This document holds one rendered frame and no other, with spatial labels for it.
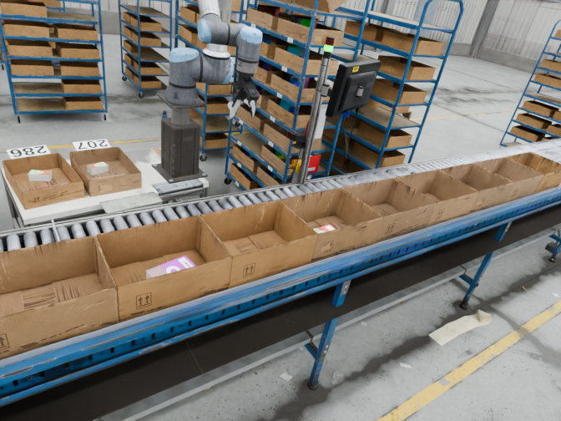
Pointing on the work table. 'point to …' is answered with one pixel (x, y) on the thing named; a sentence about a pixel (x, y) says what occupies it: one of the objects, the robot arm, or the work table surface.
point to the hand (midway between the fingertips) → (242, 117)
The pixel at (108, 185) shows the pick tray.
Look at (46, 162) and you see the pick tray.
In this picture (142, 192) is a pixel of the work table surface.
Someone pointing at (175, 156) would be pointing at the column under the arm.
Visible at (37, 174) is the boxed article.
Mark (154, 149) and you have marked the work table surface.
